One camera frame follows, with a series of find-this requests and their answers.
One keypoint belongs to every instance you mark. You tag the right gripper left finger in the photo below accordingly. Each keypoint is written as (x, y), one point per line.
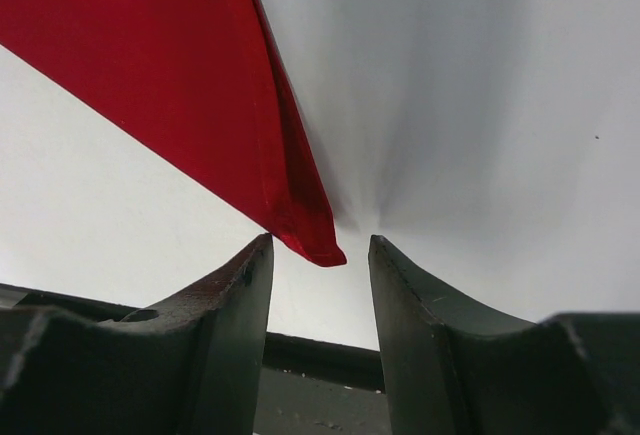
(188, 364)

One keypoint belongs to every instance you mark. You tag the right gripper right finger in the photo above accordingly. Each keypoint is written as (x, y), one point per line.
(453, 365)

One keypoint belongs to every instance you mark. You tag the red cloth napkin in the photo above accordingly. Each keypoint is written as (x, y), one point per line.
(199, 82)

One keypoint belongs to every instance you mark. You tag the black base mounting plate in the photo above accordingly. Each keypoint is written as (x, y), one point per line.
(307, 387)

